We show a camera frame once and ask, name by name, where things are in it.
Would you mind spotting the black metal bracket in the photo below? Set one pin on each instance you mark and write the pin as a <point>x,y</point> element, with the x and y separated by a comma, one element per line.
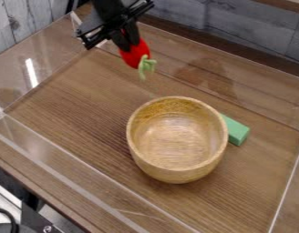
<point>35,222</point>

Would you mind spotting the green foam block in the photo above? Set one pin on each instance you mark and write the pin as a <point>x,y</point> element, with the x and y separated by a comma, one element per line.
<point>238,131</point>

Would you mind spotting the wooden bowl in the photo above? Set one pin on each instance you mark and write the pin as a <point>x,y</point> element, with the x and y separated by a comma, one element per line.
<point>177,137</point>

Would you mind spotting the clear acrylic enclosure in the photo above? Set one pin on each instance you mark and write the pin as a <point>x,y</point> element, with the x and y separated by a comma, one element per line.
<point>67,99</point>

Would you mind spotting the red plush strawberry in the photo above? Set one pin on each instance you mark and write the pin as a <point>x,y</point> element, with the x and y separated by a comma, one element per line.
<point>137,56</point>

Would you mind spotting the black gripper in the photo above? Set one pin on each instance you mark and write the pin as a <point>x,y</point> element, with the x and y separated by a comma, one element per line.
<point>113,21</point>

